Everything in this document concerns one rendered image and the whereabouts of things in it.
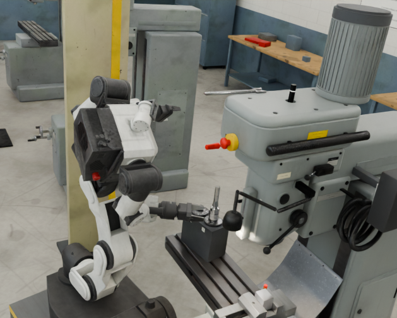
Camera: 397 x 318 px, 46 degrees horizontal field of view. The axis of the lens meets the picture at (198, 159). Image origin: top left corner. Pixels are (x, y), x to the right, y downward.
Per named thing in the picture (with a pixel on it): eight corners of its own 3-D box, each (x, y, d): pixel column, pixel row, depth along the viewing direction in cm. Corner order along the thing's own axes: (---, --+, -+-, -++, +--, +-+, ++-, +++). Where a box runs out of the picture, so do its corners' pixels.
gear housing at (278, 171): (271, 187, 159) (276, 161, 154) (232, 157, 177) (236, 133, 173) (341, 172, 175) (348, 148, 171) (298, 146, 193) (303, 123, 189)
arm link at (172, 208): (190, 213, 234) (166, 211, 234) (192, 197, 230) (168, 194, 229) (189, 227, 223) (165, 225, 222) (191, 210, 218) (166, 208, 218)
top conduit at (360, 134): (271, 158, 146) (272, 148, 145) (263, 153, 149) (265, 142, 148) (369, 141, 168) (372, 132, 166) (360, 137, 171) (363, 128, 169)
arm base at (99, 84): (89, 110, 192) (106, 103, 185) (84, 81, 194) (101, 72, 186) (117, 113, 204) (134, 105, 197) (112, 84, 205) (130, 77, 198)
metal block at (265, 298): (261, 312, 193) (264, 301, 190) (253, 302, 197) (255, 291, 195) (271, 308, 195) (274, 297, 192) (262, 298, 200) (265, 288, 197)
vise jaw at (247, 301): (254, 322, 188) (255, 315, 186) (237, 302, 197) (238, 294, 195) (266, 318, 190) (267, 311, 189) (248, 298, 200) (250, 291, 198)
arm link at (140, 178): (124, 204, 180) (134, 187, 170) (117, 185, 183) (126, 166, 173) (150, 200, 186) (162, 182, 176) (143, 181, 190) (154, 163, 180)
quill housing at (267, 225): (260, 256, 176) (275, 183, 162) (231, 226, 192) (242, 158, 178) (298, 245, 185) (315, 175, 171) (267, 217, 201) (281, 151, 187)
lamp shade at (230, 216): (218, 225, 170) (220, 211, 167) (230, 217, 175) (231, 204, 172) (234, 233, 166) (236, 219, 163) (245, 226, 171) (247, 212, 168)
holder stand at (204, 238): (207, 263, 229) (212, 229, 221) (180, 240, 244) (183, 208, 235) (225, 254, 237) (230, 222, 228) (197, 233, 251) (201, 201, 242)
